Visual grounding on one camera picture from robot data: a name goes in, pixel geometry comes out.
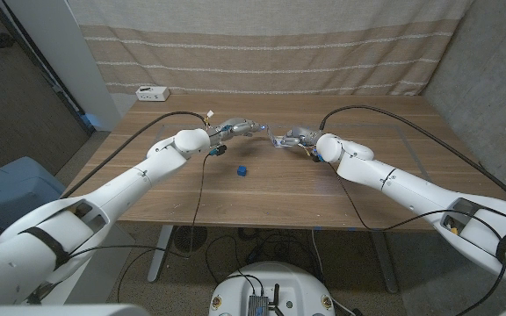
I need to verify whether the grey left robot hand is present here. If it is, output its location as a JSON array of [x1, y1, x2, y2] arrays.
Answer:
[[208, 117, 268, 144]]

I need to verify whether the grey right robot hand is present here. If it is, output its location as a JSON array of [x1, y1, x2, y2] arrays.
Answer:
[[274, 126, 323, 149]]

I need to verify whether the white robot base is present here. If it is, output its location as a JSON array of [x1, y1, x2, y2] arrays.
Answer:
[[208, 262, 336, 316]]

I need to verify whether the white power strip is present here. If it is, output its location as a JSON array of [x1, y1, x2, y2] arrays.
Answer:
[[135, 85, 170, 103]]

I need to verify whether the beige striped curtain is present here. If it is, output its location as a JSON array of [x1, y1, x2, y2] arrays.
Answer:
[[66, 0, 473, 97]]

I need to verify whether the round black floor fan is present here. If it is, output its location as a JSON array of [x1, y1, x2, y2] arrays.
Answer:
[[172, 225, 208, 254]]

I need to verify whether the white table leg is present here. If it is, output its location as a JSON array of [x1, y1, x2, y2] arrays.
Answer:
[[147, 225, 175, 283]]

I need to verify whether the grey table leg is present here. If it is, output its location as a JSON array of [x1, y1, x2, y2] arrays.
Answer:
[[369, 231, 400, 294]]

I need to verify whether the grey electronics box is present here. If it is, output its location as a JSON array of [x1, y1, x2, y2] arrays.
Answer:
[[247, 294, 271, 316]]

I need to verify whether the white pillar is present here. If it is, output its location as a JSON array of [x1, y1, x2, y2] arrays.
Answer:
[[4, 0, 122, 132]]

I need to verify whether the white robot torso edge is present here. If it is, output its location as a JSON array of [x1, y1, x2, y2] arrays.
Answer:
[[0, 303, 151, 316]]

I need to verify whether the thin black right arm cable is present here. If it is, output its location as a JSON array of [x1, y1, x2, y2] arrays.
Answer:
[[327, 161, 506, 316]]

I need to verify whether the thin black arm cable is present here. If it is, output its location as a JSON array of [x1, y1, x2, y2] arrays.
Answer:
[[327, 161, 506, 316], [66, 151, 213, 304]]

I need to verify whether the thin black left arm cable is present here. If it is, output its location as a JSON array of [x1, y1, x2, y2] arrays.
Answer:
[[66, 151, 213, 304]]

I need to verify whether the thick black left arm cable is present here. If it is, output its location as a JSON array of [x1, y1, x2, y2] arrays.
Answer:
[[61, 110, 210, 199]]

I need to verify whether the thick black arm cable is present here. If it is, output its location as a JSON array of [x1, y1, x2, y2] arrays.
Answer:
[[61, 110, 210, 199], [319, 104, 506, 212]]

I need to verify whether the black floor cable tangle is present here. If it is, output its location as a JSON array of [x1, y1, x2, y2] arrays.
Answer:
[[204, 226, 324, 286]]

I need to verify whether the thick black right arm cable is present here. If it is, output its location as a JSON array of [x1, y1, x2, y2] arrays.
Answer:
[[319, 104, 506, 212]]

